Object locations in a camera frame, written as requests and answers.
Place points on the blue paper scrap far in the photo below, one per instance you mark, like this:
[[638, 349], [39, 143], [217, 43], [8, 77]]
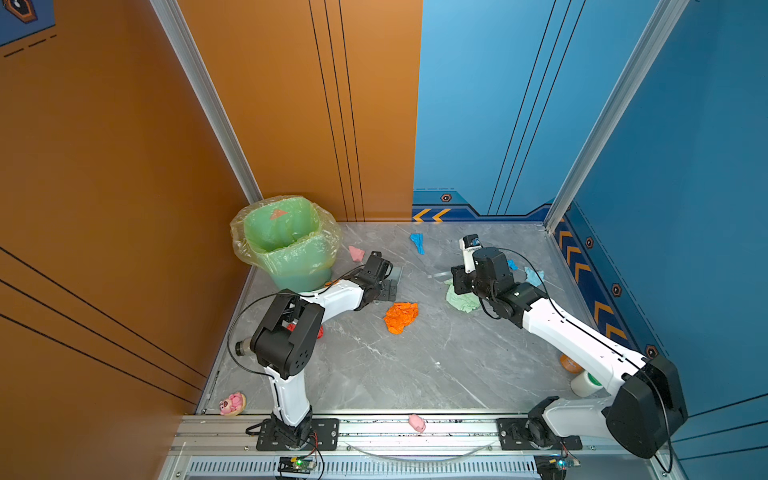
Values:
[[418, 241]]

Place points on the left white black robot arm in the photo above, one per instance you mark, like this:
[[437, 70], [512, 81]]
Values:
[[281, 346]]

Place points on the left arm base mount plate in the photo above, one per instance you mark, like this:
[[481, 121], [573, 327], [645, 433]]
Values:
[[321, 433]]

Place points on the red crumpled paper scrap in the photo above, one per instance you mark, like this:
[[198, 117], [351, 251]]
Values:
[[291, 327]]

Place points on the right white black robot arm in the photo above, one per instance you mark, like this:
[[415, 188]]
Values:
[[644, 405]]

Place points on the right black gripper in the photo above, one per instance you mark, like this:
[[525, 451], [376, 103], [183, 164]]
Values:
[[458, 279]]

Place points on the aluminium front rail frame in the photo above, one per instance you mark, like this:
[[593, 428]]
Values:
[[382, 445]]

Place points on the clear yellow bin liner bag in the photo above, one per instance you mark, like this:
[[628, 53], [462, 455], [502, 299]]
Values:
[[285, 234]]

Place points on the pink toy on rail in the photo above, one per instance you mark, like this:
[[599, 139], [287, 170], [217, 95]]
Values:
[[417, 423]]

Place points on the light blue paper scrap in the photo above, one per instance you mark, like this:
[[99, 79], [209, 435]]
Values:
[[534, 277]]

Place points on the pink doughnut toy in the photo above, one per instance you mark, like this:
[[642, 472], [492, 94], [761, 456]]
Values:
[[233, 405]]

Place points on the large crumpled orange paper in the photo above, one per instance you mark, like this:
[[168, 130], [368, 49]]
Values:
[[399, 316]]

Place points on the green plastic trash bin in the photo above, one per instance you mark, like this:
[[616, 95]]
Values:
[[288, 252]]

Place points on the right green circuit board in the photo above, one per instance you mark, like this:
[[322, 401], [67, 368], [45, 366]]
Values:
[[555, 467]]

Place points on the grey-blue plastic dustpan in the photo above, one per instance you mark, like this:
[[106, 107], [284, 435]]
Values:
[[389, 286]]

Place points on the left green circuit board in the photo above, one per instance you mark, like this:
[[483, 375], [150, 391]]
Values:
[[297, 467]]

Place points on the pink paper scrap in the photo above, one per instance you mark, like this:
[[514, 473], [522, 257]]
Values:
[[356, 254]]

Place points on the white bottle green cap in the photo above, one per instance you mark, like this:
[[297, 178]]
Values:
[[585, 385]]

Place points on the green circuit board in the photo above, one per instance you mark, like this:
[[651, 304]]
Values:
[[297, 467], [555, 467]]

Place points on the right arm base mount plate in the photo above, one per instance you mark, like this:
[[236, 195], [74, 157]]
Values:
[[518, 433]]

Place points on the large light green paper scrap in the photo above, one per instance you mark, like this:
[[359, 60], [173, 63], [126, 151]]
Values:
[[465, 303]]

